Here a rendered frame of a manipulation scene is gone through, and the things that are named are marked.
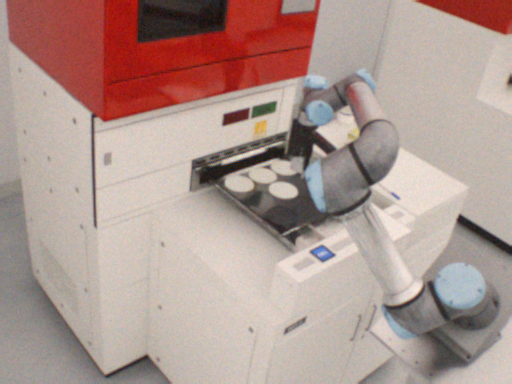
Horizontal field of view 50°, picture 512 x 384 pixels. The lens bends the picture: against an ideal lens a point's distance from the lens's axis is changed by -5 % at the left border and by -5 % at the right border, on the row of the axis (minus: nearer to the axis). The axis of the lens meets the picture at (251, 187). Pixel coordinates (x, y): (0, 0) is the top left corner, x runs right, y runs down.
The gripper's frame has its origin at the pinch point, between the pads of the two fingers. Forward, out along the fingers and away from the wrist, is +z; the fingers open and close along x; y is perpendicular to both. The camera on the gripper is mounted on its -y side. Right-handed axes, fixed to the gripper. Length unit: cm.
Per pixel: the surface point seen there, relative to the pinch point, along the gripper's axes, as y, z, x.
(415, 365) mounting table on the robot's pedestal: -36, 15, 63
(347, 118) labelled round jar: -16.0, -3.0, -45.3
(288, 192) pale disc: 4.1, 7.3, 0.9
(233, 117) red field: 26.9, -12.9, -8.7
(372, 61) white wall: -64, 64, -324
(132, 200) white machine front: 54, 8, 20
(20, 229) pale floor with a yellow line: 139, 97, -58
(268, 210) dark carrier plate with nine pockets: 10.0, 7.3, 13.5
